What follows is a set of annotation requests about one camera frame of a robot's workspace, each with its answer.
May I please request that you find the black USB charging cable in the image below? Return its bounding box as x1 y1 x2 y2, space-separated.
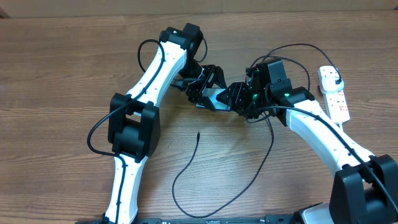
172 43 343 219

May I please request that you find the blue Galaxy smartphone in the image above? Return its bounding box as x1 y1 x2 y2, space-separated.
197 88 231 111

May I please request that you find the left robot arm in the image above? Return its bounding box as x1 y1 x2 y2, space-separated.
100 23 230 223

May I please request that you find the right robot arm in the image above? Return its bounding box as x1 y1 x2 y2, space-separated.
216 59 397 223

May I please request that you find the white charger plug adapter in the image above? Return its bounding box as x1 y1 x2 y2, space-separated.
320 77 345 94

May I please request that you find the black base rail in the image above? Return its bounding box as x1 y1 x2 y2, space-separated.
74 213 299 224

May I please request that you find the white power strip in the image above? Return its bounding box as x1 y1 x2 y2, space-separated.
318 65 350 127

